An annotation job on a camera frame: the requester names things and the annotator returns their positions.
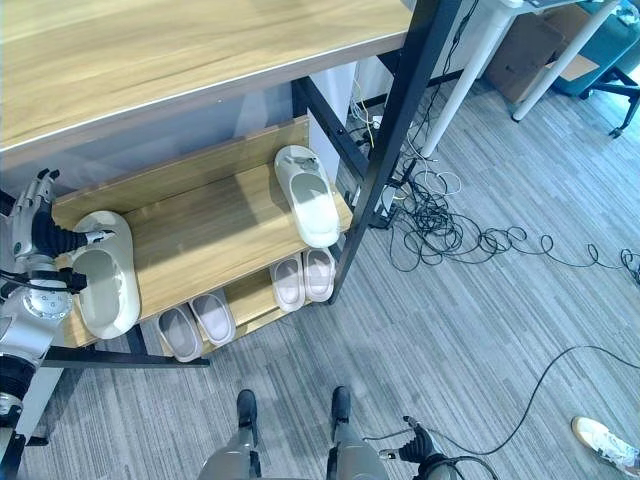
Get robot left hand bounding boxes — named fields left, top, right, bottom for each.
left=11, top=168, right=118, bottom=265

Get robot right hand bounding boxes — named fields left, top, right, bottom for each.
left=379, top=414, right=447, bottom=465

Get pale green foam slipper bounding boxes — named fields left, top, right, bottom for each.
left=273, top=144, right=342, bottom=249
left=72, top=210, right=142, bottom=340

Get narrow wooden rack shelf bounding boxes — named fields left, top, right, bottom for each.
left=139, top=267, right=332, bottom=362

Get wide wooden rack board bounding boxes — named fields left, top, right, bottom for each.
left=0, top=0, right=424, bottom=152

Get robot right leg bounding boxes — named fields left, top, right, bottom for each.
left=327, top=385, right=387, bottom=480

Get robot leg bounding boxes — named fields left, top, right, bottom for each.
left=198, top=389, right=264, bottom=480
left=327, top=385, right=387, bottom=480

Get beige pink foam slipper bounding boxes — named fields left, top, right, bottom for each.
left=157, top=306, right=205, bottom=364
left=301, top=247, right=337, bottom=304
left=187, top=293, right=237, bottom=347
left=269, top=253, right=307, bottom=314

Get robot left leg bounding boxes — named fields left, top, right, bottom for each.
left=198, top=389, right=264, bottom=480

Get person's white sneaker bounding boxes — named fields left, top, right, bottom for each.
left=570, top=415, right=640, bottom=479

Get black power strip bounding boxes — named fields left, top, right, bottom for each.
left=370, top=157, right=419, bottom=232

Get white table leg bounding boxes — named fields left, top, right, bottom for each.
left=511, top=0, right=624, bottom=122
left=421, top=0, right=507, bottom=157

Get brown cardboard box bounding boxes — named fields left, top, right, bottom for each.
left=483, top=3, right=600, bottom=105

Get black chair base with casters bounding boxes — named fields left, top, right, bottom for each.
left=581, top=66, right=640, bottom=139

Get teal upholstered chair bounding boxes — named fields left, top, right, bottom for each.
left=551, top=0, right=640, bottom=100

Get long black floor cable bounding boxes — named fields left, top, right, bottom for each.
left=364, top=344, right=640, bottom=457

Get wooden shelf with back rail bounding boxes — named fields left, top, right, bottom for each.
left=49, top=114, right=354, bottom=351

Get tangled black cables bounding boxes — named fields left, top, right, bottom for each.
left=385, top=162, right=640, bottom=287

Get white coiled cable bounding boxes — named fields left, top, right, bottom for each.
left=403, top=128, right=464, bottom=199

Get black metal rack frame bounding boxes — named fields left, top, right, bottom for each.
left=42, top=0, right=482, bottom=372

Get yellow cable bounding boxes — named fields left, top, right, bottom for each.
left=358, top=97, right=377, bottom=150

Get black hanging cable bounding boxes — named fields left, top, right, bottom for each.
left=423, top=0, right=480, bottom=134

